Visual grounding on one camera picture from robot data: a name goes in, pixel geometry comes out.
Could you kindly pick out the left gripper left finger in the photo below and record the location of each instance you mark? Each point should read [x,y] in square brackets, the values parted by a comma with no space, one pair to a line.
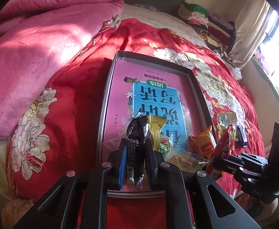
[108,175]

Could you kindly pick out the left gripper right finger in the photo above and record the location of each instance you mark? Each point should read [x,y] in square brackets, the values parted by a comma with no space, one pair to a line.
[164,176]

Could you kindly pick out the clear bag meat floss cake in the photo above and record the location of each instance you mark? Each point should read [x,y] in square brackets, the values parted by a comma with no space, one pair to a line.
[185,161]

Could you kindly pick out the orange snack packet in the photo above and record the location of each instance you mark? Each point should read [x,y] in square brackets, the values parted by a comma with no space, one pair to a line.
[204,143]

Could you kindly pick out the black chocolate bar wrapper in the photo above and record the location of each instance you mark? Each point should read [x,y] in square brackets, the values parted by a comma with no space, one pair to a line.
[136,133]

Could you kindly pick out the blue Oreo cookie packet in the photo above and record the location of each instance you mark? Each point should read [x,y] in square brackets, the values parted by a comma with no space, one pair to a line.
[241,137]

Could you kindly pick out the red Alpenliebe candy packet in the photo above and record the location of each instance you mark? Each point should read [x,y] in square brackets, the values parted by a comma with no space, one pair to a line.
[221,150]

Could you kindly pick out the gold foil snack bag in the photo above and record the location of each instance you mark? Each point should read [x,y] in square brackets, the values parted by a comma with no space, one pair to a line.
[159,141]

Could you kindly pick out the green milk snack bag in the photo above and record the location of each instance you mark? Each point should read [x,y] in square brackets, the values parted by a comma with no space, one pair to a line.
[225,119]

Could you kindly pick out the red floral bedspread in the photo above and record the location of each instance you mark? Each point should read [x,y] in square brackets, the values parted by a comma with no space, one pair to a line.
[58,132]

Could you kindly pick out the grey tray box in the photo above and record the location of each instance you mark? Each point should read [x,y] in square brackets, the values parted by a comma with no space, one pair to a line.
[149,114]

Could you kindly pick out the pink blue book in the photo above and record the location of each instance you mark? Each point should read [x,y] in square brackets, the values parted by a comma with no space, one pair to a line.
[151,104]

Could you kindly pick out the pile of folded clothes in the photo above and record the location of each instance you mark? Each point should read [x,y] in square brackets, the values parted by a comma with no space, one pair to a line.
[217,33]

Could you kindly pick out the beige curtain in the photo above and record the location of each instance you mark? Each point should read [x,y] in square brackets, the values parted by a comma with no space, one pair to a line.
[250,25]

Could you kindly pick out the pink quilt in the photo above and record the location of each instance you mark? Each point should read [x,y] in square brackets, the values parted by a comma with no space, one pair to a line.
[37,39]

